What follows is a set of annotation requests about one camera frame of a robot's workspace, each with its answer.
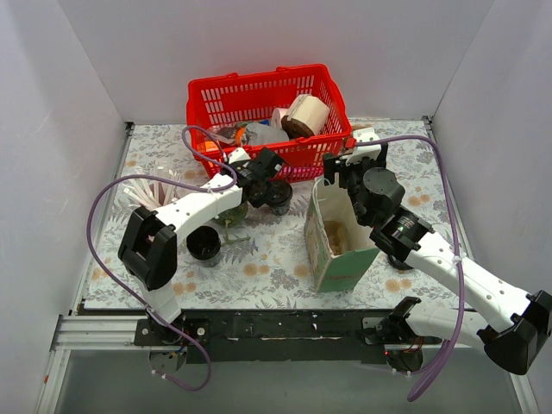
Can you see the orange snack box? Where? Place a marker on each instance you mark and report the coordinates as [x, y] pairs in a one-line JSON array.
[[210, 146]]

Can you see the brown cardboard cup carrier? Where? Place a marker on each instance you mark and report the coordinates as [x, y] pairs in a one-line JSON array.
[[337, 235]]

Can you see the grey foil pouch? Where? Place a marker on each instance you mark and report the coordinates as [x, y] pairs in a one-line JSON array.
[[255, 134]]

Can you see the red plastic shopping basket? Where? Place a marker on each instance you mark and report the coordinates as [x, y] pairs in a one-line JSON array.
[[225, 104]]

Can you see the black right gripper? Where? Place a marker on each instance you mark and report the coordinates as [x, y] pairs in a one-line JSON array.
[[341, 166]]

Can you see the stack of spare cup carriers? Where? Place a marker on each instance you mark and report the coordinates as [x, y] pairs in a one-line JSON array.
[[364, 133]]

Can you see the black paper coffee cup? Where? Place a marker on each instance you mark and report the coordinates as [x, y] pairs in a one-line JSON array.
[[279, 197]]

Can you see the green illustrated paper bag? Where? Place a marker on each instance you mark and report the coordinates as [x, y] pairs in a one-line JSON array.
[[342, 272]]

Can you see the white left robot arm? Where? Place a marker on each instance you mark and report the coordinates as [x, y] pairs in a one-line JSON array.
[[149, 247]]

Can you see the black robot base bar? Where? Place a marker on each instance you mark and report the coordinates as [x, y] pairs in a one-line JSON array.
[[284, 335]]

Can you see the floral patterned table mat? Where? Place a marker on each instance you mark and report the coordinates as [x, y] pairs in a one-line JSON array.
[[266, 265]]

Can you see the green netted melon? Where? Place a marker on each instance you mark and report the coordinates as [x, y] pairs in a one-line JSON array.
[[232, 217]]

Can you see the pink cup of straws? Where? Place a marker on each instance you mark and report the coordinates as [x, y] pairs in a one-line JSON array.
[[154, 194]]

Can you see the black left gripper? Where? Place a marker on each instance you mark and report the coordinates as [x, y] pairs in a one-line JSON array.
[[267, 161]]

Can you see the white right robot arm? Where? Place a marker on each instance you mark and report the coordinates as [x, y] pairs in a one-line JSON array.
[[509, 324]]

